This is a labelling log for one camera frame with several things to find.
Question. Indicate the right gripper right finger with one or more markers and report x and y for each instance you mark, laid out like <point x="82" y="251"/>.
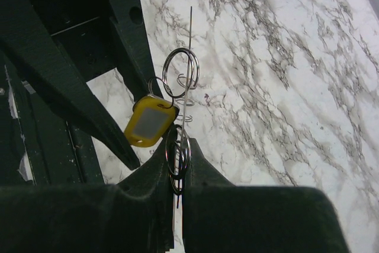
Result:
<point x="218" y="216"/>

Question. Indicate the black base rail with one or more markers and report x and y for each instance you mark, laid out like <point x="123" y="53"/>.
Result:
<point x="58" y="151"/>

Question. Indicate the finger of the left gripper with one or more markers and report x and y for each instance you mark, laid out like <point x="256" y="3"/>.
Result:
<point x="134" y="60"/>
<point x="27" y="44"/>

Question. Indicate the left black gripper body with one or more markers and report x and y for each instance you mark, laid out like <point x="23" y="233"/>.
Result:
<point x="82" y="28"/>

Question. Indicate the key with yellow tag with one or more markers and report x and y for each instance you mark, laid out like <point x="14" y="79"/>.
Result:
<point x="151" y="118"/>

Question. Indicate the metal keyring with keys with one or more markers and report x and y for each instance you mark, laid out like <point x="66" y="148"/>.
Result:
<point x="189" y="82"/>

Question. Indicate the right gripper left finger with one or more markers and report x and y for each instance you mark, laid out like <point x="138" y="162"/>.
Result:
<point x="135" y="215"/>

